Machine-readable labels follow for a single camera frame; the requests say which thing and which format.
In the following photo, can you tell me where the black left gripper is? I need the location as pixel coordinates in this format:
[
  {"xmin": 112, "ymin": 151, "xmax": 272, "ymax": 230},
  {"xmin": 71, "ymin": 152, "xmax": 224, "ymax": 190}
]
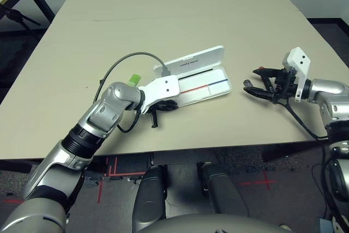
[{"xmin": 151, "ymin": 100, "xmax": 179, "ymax": 129}]

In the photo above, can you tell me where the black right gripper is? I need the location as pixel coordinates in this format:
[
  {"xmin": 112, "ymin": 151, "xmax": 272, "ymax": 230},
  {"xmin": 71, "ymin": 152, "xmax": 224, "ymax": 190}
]
[{"xmin": 243, "ymin": 68, "xmax": 298, "ymax": 105}]

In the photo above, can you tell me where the red black marker pen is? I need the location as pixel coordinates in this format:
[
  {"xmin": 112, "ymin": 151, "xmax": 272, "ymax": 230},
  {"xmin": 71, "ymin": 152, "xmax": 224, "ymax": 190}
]
[{"xmin": 258, "ymin": 65, "xmax": 272, "ymax": 92}]

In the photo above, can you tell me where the white plastic pencil case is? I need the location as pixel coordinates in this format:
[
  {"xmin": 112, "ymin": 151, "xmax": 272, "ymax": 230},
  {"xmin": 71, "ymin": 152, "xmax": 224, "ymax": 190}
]
[{"xmin": 152, "ymin": 45, "xmax": 233, "ymax": 108}]

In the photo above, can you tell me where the green white eraser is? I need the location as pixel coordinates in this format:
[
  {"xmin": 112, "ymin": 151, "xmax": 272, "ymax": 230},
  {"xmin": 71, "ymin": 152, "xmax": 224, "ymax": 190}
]
[{"xmin": 127, "ymin": 74, "xmax": 143, "ymax": 87}]

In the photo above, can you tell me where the black table foot bar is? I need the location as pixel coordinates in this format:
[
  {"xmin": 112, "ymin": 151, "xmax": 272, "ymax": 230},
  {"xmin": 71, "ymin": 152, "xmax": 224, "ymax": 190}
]
[{"xmin": 261, "ymin": 144, "xmax": 320, "ymax": 163}]

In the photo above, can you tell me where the grey robot left leg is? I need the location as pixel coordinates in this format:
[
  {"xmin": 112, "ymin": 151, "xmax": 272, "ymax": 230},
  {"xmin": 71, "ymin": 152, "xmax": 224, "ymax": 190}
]
[{"xmin": 132, "ymin": 164, "xmax": 167, "ymax": 232}]

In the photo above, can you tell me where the grey robot leg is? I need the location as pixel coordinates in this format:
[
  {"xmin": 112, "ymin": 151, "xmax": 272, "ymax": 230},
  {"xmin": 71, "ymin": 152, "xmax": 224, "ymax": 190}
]
[
  {"xmin": 132, "ymin": 164, "xmax": 167, "ymax": 232},
  {"xmin": 198, "ymin": 162, "xmax": 250, "ymax": 217}
]

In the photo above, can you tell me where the grey robot right leg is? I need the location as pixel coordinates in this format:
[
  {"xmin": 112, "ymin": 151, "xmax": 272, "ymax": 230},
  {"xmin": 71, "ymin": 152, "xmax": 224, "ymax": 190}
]
[{"xmin": 198, "ymin": 162, "xmax": 250, "ymax": 217}]

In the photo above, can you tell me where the silver robot torso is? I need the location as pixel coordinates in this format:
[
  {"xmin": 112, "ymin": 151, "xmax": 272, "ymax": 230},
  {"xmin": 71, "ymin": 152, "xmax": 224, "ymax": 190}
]
[{"xmin": 137, "ymin": 213, "xmax": 297, "ymax": 233}]

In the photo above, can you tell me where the small blue box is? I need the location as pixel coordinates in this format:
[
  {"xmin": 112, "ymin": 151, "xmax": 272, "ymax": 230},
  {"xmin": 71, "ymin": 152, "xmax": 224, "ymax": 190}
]
[{"xmin": 317, "ymin": 218, "xmax": 333, "ymax": 233}]

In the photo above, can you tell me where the black tripod stand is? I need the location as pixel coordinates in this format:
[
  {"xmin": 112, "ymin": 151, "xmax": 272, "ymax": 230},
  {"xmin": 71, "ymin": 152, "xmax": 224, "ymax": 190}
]
[{"xmin": 0, "ymin": 3, "xmax": 41, "ymax": 36}]

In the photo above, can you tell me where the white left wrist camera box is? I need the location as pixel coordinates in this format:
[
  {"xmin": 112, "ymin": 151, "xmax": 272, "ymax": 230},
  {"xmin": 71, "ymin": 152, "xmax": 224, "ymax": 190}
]
[{"xmin": 138, "ymin": 75, "xmax": 180, "ymax": 114}]

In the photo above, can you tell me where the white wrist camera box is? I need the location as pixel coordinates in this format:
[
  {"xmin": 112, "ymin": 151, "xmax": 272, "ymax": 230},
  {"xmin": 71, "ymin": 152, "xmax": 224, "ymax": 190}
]
[
  {"xmin": 282, "ymin": 47, "xmax": 312, "ymax": 103},
  {"xmin": 138, "ymin": 75, "xmax": 180, "ymax": 114}
]

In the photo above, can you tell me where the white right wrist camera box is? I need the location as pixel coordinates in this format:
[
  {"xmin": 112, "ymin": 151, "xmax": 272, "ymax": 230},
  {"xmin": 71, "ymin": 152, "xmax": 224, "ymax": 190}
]
[{"xmin": 282, "ymin": 47, "xmax": 312, "ymax": 103}]

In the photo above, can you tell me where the thin black left gripper cable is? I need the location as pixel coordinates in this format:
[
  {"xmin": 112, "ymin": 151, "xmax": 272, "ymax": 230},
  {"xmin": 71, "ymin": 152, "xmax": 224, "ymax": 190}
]
[{"xmin": 116, "ymin": 109, "xmax": 142, "ymax": 134}]

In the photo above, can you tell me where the black table underframe bracket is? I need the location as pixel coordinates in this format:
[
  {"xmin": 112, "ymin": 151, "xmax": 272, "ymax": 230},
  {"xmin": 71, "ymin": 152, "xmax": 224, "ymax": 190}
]
[{"xmin": 151, "ymin": 150, "xmax": 219, "ymax": 165}]

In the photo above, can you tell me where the thick black left camera cable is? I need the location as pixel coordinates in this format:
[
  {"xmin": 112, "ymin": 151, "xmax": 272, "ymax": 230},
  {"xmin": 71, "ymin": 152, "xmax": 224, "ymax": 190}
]
[{"xmin": 94, "ymin": 52, "xmax": 172, "ymax": 103}]

